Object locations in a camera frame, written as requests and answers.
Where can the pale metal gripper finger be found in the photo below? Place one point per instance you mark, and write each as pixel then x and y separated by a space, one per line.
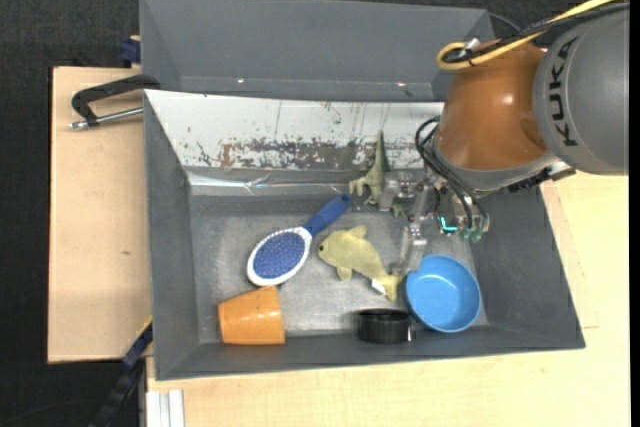
pixel 397 191
pixel 411 249

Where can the green toy dinosaur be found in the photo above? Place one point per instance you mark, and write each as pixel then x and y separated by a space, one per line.
pixel 377 171

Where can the blue plastic bowl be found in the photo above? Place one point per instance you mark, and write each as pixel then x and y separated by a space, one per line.
pixel 442 295

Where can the yellow-green plush fish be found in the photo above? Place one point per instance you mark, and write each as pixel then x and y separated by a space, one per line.
pixel 355 253

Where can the black round container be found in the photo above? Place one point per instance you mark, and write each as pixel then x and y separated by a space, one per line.
pixel 382 327

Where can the blue and white hairbrush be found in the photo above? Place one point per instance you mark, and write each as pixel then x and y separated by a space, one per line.
pixel 278 258

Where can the orange plastic cup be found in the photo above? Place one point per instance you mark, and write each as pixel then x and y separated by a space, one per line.
pixel 251 317

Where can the grey metal bin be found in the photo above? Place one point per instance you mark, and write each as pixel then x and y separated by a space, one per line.
pixel 300 45

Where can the pale wood board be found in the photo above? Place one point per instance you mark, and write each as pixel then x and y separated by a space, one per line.
pixel 95 225

